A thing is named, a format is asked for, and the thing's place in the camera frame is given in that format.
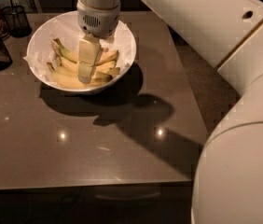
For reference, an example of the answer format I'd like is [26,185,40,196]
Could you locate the green-stemmed banana at back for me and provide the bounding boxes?
[53,38,78,63]

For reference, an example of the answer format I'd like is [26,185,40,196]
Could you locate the black mesh pen holder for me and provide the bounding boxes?
[2,0,32,38]

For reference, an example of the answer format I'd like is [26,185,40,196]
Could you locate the drawer handle under table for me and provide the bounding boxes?
[94,190,160,201]

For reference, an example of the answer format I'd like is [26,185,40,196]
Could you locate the yellow banana middle right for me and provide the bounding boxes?
[96,61,117,73]

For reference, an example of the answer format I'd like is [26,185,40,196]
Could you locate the yellow banana upper right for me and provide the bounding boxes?
[96,49,118,65]

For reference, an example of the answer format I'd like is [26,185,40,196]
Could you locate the white bowl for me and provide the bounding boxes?
[25,10,137,96]

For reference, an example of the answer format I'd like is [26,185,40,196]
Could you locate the white paper bowl liner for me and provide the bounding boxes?
[22,17,135,89]

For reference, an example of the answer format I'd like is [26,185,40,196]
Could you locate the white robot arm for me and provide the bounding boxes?
[77,0,263,224]

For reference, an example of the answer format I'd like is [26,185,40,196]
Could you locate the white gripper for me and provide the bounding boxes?
[77,0,120,84]

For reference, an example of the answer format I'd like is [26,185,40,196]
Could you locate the yellow banana left middle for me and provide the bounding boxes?
[56,55,78,74]

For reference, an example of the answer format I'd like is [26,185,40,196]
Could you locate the yellow banana lower right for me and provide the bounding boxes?
[107,67,120,77]

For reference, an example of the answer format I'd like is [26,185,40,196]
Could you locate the large yellow banana at front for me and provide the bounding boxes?
[47,63,85,90]

